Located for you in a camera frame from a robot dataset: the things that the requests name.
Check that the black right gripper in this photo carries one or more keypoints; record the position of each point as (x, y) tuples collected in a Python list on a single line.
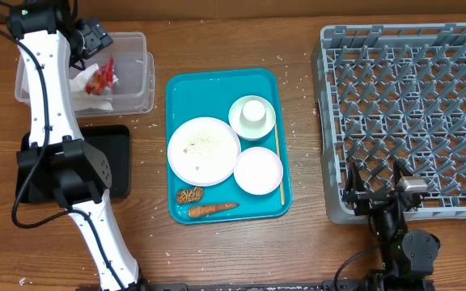
[(371, 201)]

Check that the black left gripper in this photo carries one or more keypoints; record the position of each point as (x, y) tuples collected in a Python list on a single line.
[(98, 38)]

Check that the red silver snack wrapper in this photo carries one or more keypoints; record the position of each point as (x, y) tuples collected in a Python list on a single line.
[(102, 80)]

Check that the white napkin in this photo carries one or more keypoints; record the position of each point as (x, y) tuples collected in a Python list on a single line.
[(81, 99)]

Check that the pink white bowl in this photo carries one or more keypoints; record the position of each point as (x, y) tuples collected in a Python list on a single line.
[(256, 171)]

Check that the wooden chopstick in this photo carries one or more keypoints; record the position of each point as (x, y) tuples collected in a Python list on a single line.
[(280, 166)]

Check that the white cup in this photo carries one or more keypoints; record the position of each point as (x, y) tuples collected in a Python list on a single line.
[(253, 113)]

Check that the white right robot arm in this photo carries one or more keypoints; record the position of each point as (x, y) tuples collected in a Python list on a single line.
[(407, 255)]

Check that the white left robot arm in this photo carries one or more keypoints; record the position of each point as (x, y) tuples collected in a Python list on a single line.
[(59, 164)]

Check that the grey dishwasher rack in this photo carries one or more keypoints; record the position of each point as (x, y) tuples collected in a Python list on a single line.
[(389, 93)]

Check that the clear plastic bin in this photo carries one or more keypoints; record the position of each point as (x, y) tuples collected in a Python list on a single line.
[(133, 84)]

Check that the black bin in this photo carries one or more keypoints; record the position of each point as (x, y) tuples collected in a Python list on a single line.
[(114, 142)]

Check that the teal plastic tray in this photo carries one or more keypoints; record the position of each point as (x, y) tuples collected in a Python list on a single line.
[(211, 94)]

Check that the white dirty plate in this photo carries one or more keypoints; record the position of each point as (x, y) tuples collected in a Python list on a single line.
[(203, 151)]

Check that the orange carrot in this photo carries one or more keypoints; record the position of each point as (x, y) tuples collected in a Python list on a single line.
[(206, 210)]

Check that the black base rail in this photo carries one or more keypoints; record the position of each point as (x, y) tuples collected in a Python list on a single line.
[(326, 285)]

